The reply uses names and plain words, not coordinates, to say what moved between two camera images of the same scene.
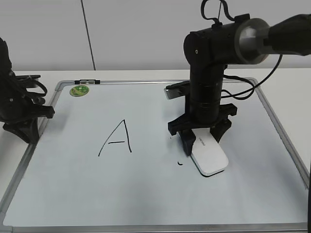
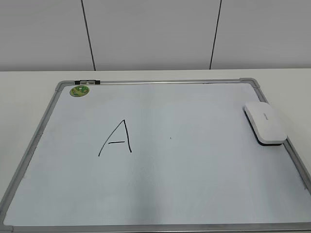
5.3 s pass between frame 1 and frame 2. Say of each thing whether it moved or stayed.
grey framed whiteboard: stayed
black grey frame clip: stayed
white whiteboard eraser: moved
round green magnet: stayed
